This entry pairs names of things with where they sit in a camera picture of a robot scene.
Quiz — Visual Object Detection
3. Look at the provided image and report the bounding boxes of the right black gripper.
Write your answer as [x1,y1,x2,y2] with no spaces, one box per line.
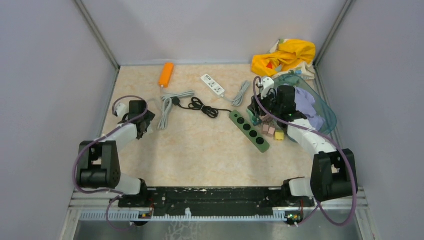
[248,87,282,118]

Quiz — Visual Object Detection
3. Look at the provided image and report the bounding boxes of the teal plug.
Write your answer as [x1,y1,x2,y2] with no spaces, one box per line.
[250,115,262,127]

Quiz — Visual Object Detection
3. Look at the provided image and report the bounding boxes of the pink plug orange strip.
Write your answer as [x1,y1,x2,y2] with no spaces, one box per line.
[267,126,276,138]

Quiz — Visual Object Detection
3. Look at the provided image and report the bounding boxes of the yellow plug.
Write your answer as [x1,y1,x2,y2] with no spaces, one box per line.
[273,130,285,141]

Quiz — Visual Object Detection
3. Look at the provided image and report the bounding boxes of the green power strip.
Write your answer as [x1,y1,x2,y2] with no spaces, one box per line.
[229,110,270,153]

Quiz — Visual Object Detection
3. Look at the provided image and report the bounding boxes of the white power strip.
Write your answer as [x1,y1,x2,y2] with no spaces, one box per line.
[200,74,225,98]

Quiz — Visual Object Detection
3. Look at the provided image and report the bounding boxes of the orange power strip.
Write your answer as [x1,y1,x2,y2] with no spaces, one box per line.
[158,62,174,88]

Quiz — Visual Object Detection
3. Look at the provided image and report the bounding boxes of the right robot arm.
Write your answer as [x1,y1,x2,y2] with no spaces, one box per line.
[253,85,358,208]

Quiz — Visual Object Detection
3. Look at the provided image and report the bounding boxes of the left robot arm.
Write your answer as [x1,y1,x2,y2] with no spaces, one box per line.
[72,99,156,207]

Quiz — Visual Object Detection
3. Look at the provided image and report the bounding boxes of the purple cloth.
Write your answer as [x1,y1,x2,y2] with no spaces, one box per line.
[294,86,325,131]

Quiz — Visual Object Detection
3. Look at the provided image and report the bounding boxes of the teal plastic basket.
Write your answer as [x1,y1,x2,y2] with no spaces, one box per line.
[273,73,337,135]

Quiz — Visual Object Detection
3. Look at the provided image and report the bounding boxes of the yellow cloth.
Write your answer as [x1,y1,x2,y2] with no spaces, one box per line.
[250,38,316,80]

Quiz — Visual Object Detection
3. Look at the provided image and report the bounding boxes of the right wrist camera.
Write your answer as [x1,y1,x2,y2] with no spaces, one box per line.
[256,76,275,100]

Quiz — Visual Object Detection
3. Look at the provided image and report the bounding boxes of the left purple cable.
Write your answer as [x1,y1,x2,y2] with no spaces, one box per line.
[72,95,150,231]

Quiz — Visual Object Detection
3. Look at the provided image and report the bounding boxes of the purple cable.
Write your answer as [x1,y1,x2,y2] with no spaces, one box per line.
[72,95,150,231]
[253,76,359,228]

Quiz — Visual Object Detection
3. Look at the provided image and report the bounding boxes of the grey cable of white strip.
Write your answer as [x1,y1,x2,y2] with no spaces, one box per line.
[222,80,253,108]

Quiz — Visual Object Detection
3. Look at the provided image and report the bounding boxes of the grey coiled cable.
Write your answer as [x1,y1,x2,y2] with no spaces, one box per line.
[145,86,196,131]

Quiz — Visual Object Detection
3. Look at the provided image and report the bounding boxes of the black power cord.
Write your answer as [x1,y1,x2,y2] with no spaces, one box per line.
[169,96,233,119]

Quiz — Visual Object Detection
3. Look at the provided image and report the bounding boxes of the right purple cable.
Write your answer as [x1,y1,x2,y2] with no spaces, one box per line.
[253,76,359,228]

